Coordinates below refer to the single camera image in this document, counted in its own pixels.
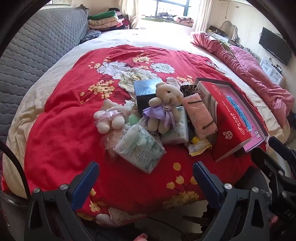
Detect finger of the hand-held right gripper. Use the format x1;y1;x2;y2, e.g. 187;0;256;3
259;152;289;181
268;136;296;164

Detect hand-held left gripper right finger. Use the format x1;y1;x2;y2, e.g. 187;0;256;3
192;161;273;241

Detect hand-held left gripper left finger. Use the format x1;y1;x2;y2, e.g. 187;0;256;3
24;162;100;241

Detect grey box tray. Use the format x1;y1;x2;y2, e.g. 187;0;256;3
194;77;270;158

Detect green tissue pack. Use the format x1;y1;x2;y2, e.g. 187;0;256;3
159;105;189;144
114;124;166;174

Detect teddy bear pink dress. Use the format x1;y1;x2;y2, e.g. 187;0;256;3
93;99;130;134

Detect pink cloth packet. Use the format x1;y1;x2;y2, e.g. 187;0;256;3
183;94;218;139

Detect leopard print pouch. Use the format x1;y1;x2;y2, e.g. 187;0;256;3
180;84;197;98

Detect teddy bear purple dress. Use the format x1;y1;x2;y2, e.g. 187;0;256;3
142;82;184;134

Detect yellow wipes pack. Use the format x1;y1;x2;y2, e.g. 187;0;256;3
185;136;212;156

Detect red floral blanket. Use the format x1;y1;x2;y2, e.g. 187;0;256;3
1;44;269;226

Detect pink book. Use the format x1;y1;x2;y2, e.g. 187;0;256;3
223;89;266;152

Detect red cardboard box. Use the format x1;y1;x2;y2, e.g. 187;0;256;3
196;81;252;163

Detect white drawer cabinet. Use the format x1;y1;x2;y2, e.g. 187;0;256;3
259;58;284;85

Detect pink quilt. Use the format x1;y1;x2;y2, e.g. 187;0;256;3
190;31;295;128

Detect black television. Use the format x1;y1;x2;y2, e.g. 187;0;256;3
258;27;293;66

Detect dark blue box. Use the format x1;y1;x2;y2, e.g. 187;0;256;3
133;79;163;114

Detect green blanket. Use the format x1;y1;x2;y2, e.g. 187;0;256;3
217;38;232;50

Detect vanity mirror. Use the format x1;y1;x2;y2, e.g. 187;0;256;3
221;20;240;42

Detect grey quilted headboard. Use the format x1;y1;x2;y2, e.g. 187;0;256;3
0;8;89;144

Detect bed with cream sheet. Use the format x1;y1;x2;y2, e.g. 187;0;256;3
5;29;290;200

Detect cream curtain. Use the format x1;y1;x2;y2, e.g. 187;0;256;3
119;0;140;29
194;0;214;33

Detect patterned folded blanket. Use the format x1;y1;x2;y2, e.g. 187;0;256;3
176;16;194;26

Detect pile of folded clothes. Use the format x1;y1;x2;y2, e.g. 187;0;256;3
87;8;133;30

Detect dark clothes heap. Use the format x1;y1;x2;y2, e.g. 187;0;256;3
141;13;178;22

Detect window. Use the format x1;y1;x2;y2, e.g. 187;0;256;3
154;0;191;18

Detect black cable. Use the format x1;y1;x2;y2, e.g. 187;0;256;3
0;140;31;200

